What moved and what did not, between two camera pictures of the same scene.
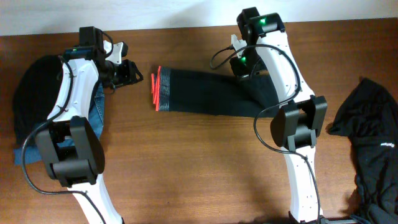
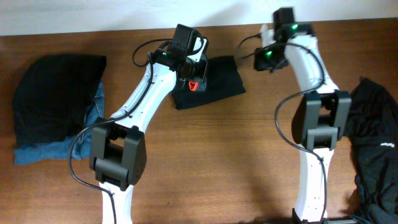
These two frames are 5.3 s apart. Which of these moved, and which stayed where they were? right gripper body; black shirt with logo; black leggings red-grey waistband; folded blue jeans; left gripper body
Moved: right gripper body; left gripper body; black leggings red-grey waistband
Stayed: folded blue jeans; black shirt with logo
